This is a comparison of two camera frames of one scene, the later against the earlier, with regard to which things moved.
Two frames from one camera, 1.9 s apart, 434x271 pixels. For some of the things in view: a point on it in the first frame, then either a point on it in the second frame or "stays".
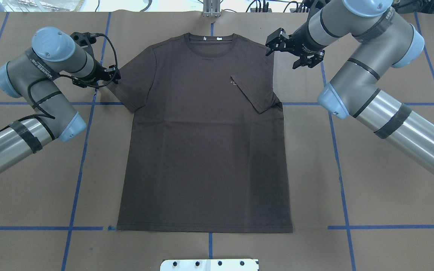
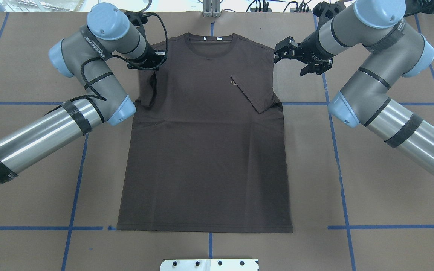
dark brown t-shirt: (205, 151) stays
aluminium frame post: (211, 8) stays
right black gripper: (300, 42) to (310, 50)
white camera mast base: (210, 265) stays
